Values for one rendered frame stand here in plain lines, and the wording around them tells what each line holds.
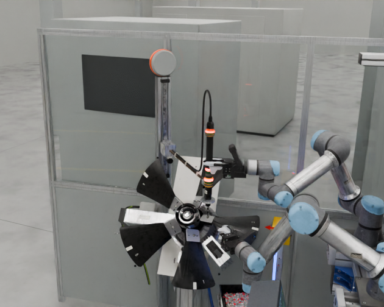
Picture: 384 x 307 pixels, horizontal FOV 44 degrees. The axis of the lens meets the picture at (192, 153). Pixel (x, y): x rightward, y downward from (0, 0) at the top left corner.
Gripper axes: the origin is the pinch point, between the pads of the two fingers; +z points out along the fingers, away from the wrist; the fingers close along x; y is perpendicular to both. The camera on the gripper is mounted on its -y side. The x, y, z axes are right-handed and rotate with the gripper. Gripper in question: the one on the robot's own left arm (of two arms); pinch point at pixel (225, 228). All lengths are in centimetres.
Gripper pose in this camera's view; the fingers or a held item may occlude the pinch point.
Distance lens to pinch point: 234.2
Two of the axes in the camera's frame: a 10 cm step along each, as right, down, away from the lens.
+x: 0.8, 9.4, 3.4
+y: -9.2, 2.0, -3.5
